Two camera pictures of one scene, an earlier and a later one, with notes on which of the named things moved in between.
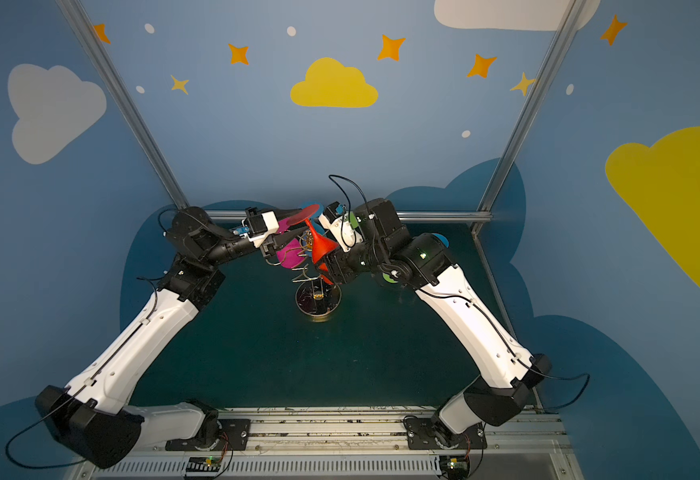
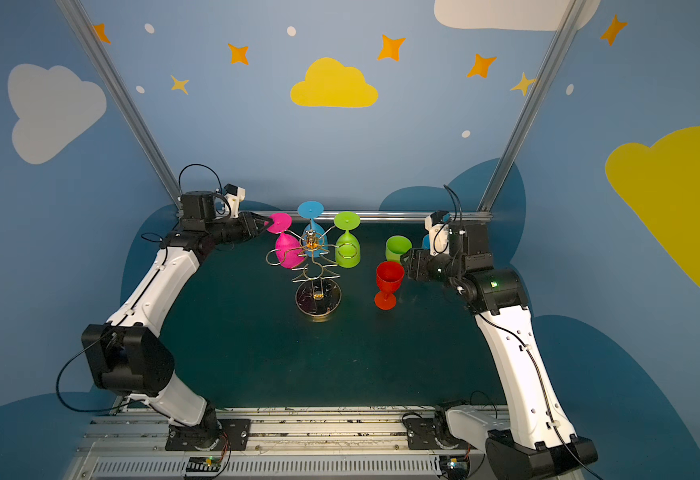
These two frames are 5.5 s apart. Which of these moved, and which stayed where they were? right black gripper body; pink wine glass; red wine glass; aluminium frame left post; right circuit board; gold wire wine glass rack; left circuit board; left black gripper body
Moved: red wine glass; left black gripper body; right black gripper body
Stayed: left circuit board; gold wire wine glass rack; aluminium frame left post; pink wine glass; right circuit board
